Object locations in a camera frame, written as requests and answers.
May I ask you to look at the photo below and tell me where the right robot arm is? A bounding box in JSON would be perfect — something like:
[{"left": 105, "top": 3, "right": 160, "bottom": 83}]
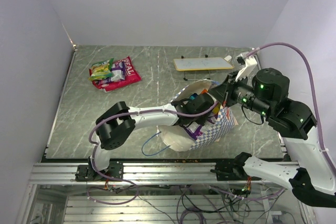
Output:
[{"left": 209, "top": 68, "right": 335, "bottom": 208}]

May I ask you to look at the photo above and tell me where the red Real chips bag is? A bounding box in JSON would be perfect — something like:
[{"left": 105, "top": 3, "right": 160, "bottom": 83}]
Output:
[{"left": 88, "top": 56, "right": 142, "bottom": 92}]

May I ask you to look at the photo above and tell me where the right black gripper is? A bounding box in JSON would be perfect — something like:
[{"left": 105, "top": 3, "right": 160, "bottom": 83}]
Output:
[{"left": 208, "top": 70, "right": 272, "bottom": 118}]

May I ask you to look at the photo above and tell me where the blue checkered paper bag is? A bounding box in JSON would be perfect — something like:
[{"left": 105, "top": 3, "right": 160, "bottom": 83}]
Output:
[{"left": 141, "top": 78, "right": 240, "bottom": 156}]

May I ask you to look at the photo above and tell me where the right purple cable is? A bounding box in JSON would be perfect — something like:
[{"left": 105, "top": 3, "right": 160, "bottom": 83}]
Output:
[{"left": 248, "top": 42, "right": 333, "bottom": 167}]

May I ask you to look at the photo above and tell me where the aluminium frame rail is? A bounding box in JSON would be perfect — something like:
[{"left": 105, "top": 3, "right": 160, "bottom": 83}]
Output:
[{"left": 28, "top": 161, "right": 292, "bottom": 185}]

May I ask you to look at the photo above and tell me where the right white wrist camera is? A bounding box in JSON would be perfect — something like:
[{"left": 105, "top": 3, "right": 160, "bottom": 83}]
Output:
[{"left": 235, "top": 52, "right": 257, "bottom": 82}]

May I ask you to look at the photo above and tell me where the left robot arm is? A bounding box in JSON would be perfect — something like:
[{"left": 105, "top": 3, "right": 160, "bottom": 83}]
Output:
[{"left": 75, "top": 93, "right": 218, "bottom": 182}]

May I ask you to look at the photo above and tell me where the purple snack packet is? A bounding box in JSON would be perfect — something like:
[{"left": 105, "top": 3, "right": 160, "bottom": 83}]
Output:
[{"left": 98, "top": 61, "right": 126, "bottom": 85}]

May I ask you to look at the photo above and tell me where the cable bundle under table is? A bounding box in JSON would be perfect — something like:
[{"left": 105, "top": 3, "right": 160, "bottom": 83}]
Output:
[{"left": 86, "top": 174, "right": 279, "bottom": 224}]

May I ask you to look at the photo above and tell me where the green Fox's candy bag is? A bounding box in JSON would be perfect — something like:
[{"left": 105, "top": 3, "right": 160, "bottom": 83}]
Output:
[{"left": 88, "top": 58, "right": 113, "bottom": 81}]

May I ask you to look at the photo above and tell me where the small yellow-framed whiteboard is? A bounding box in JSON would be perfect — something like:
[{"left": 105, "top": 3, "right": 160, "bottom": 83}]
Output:
[{"left": 173, "top": 55, "right": 234, "bottom": 81}]

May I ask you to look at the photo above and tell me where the blue snack packet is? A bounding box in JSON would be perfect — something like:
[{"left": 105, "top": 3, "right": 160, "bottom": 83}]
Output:
[{"left": 189, "top": 93, "right": 198, "bottom": 100}]

